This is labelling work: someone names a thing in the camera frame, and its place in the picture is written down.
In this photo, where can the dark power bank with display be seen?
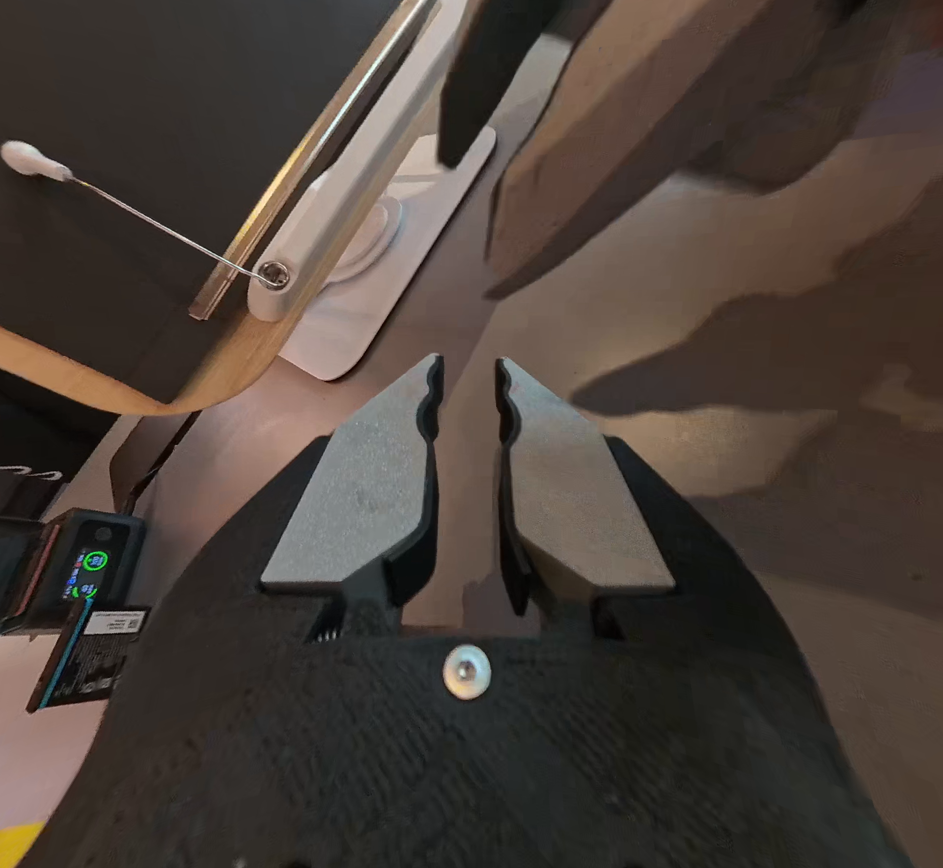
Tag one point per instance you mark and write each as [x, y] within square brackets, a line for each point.
[96, 559]

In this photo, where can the book stand with black board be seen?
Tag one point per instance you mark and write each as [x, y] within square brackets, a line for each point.
[147, 73]

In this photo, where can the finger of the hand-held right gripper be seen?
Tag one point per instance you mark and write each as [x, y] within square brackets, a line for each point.
[648, 73]
[508, 14]

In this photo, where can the small black box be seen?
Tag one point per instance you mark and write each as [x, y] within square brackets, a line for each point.
[88, 654]

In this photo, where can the dark bag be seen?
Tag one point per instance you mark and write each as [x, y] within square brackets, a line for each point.
[37, 441]

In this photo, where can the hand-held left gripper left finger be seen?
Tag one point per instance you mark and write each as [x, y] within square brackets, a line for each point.
[353, 500]

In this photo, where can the yellow plastic bin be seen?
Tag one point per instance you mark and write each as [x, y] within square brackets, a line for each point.
[18, 846]

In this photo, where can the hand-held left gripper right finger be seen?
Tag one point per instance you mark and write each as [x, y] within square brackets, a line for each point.
[582, 507]

